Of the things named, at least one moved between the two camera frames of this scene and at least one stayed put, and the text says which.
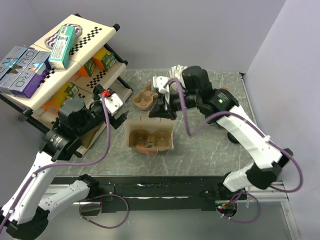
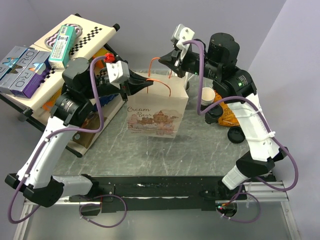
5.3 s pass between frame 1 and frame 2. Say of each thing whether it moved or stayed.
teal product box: stayed
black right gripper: moved
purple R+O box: stayed
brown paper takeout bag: moved
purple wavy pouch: stayed
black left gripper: moved
